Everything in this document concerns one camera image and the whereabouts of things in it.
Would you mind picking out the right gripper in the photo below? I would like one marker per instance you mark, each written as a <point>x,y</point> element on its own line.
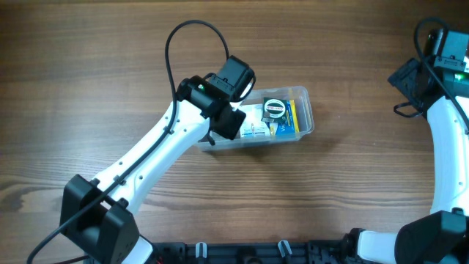
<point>404,78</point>

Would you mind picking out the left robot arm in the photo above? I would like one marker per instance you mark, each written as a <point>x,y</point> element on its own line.
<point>97,215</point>

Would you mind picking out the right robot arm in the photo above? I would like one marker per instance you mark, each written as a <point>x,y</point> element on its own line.
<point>442,236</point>

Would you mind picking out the clear plastic container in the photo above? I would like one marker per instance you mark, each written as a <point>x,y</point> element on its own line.
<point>305,119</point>

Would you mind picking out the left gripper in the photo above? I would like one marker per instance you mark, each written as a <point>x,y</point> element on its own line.
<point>230,122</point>

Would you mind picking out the green round floss pack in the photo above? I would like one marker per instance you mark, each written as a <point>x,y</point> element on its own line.
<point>274,110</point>

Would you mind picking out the white blue medicine box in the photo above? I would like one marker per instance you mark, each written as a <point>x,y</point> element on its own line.
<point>253,126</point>

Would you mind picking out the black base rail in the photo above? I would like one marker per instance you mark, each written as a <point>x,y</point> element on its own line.
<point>282,252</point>

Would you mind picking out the blue yellow VapoDrops box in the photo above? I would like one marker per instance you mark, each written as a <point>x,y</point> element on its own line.
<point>290,126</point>

